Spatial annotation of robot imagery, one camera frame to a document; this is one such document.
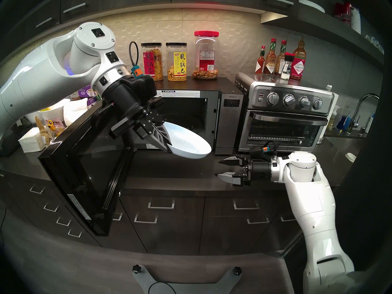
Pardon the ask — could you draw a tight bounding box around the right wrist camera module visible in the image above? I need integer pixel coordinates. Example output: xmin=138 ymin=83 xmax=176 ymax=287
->
xmin=250 ymin=142 xmax=277 ymax=160

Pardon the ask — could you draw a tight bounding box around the white crumpled paper bag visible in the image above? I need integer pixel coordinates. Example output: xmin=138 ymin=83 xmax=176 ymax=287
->
xmin=63 ymin=98 xmax=89 ymax=127

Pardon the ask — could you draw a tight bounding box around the stainless steel toaster oven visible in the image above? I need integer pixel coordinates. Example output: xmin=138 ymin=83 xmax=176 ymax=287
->
xmin=235 ymin=72 xmax=335 ymax=153

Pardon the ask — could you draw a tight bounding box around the purple tea pouch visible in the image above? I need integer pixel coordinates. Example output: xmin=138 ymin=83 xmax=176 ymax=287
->
xmin=77 ymin=85 xmax=98 ymax=105

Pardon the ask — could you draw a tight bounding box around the spice shaker with red cap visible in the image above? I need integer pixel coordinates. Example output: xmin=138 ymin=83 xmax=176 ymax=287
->
xmin=281 ymin=52 xmax=294 ymax=80

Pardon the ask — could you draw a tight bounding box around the clear jar with red lid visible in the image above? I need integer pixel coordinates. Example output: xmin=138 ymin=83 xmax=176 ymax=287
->
xmin=192 ymin=31 xmax=220 ymax=80

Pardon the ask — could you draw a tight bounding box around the white napkin stack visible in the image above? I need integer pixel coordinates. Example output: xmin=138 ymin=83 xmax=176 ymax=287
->
xmin=18 ymin=127 xmax=46 ymax=153

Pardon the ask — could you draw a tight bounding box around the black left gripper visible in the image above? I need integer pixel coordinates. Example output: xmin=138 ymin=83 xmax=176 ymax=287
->
xmin=103 ymin=79 xmax=172 ymax=153

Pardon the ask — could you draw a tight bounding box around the clear soap pump bottle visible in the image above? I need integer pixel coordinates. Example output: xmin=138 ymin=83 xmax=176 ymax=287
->
xmin=326 ymin=105 xmax=340 ymax=131

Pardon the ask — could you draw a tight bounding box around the small red hot sauce bottle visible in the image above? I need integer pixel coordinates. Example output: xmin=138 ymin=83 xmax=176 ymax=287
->
xmin=255 ymin=46 xmax=266 ymax=75

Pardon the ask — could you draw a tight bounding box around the large white bowl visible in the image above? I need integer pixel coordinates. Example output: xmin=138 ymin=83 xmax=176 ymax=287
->
xmin=38 ymin=99 xmax=71 ymax=122

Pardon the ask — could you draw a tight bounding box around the dark wall shelf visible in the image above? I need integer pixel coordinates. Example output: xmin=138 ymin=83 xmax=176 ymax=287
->
xmin=260 ymin=2 xmax=385 ymax=70

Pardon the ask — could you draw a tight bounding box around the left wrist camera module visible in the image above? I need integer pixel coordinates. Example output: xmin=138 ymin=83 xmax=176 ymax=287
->
xmin=128 ymin=41 xmax=157 ymax=98

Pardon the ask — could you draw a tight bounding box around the black glass microwave door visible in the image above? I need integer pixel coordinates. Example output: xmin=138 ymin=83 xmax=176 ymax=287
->
xmin=37 ymin=100 xmax=134 ymax=236

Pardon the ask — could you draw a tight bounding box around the white paper cup stack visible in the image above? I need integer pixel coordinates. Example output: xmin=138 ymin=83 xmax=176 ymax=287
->
xmin=350 ymin=7 xmax=362 ymax=34

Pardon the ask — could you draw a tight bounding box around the stack of white plates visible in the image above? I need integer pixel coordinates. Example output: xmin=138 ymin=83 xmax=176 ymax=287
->
xmin=299 ymin=0 xmax=326 ymax=13

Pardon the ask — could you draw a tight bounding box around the snack jar with yellow label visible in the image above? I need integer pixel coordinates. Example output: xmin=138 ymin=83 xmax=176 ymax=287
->
xmin=166 ymin=43 xmax=187 ymax=82

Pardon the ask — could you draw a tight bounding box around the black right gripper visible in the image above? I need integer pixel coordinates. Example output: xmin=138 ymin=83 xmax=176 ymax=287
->
xmin=214 ymin=156 xmax=272 ymax=187

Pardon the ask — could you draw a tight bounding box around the row of clear glasses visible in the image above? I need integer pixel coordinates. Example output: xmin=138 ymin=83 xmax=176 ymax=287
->
xmin=364 ymin=33 xmax=385 ymax=55

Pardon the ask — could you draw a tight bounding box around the snack pack with yellow print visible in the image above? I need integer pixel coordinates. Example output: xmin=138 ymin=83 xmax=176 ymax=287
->
xmin=45 ymin=119 xmax=65 ymax=134

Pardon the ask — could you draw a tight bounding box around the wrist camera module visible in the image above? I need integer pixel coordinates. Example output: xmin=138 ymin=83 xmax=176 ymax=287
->
xmin=250 ymin=142 xmax=277 ymax=160
xmin=128 ymin=41 xmax=157 ymax=98

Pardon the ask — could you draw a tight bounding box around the light blue plate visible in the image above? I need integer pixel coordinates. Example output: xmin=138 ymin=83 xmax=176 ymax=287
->
xmin=164 ymin=122 xmax=212 ymax=159

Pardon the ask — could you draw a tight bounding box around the dark lower cabinet unit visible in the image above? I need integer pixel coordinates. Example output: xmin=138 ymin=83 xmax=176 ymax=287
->
xmin=0 ymin=171 xmax=337 ymax=257

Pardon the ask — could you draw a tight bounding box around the snack jar with red label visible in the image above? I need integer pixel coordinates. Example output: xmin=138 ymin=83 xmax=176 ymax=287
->
xmin=141 ymin=43 xmax=164 ymax=81

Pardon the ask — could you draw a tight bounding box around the chrome sink faucet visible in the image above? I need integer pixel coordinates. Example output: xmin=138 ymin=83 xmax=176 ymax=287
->
xmin=348 ymin=94 xmax=380 ymax=135

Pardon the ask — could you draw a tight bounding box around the stack of red cups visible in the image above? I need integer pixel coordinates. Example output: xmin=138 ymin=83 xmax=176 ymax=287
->
xmin=334 ymin=2 xmax=352 ymax=24

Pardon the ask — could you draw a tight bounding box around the sauce bottle with green neck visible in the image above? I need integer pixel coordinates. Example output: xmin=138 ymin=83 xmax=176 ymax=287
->
xmin=274 ymin=40 xmax=287 ymax=76

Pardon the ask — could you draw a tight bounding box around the large Tabasco sauce bottle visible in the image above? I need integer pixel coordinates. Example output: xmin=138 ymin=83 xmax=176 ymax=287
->
xmin=290 ymin=37 xmax=307 ymax=80

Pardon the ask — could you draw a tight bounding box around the black cable on base plate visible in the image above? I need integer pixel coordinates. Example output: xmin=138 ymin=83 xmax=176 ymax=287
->
xmin=149 ymin=282 xmax=178 ymax=294

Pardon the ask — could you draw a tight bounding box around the brown sauce bottle red cap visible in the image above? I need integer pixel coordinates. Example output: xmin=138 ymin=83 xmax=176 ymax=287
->
xmin=264 ymin=38 xmax=277 ymax=76

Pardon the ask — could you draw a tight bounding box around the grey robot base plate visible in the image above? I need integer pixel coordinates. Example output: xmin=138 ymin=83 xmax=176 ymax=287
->
xmin=132 ymin=264 xmax=242 ymax=294

